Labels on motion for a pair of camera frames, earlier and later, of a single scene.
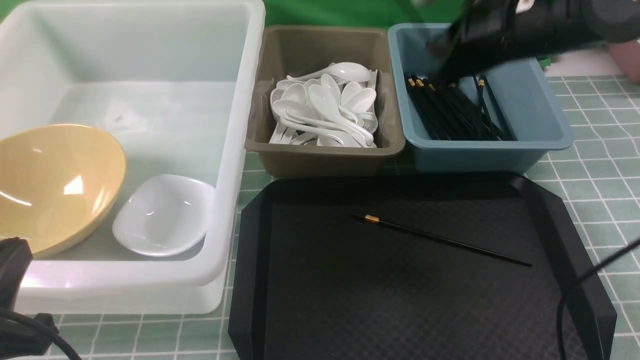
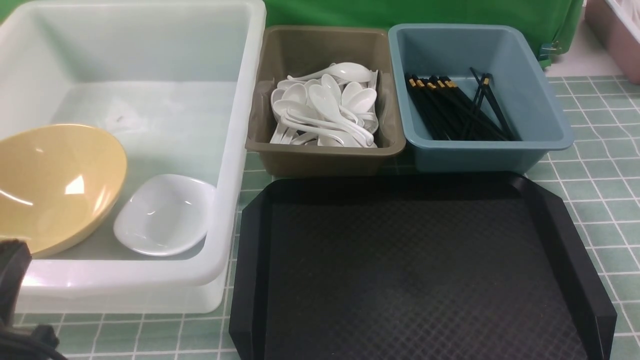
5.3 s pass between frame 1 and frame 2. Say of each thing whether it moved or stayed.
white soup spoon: stayed
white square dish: stayed
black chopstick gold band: moved
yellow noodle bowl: stayed
